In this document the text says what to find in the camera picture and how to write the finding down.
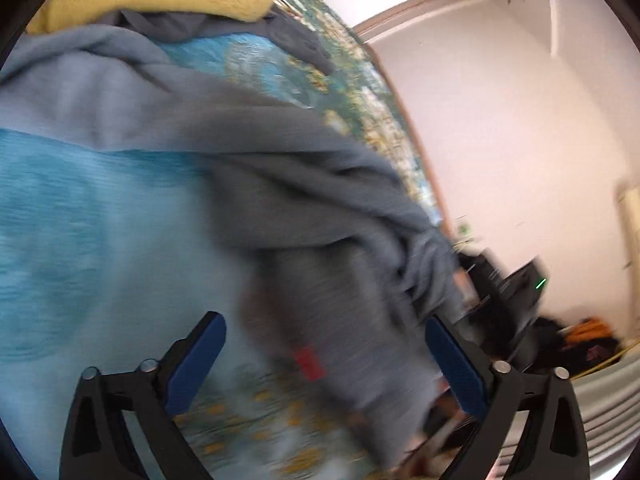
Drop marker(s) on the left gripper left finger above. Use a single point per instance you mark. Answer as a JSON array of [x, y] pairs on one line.
[[97, 442]]

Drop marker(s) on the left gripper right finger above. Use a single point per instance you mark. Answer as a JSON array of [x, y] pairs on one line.
[[553, 442]]

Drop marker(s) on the dark grey garment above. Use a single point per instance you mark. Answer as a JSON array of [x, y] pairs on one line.
[[277, 26]]

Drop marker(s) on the grey sweatshirt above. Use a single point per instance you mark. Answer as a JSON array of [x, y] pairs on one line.
[[347, 267]]

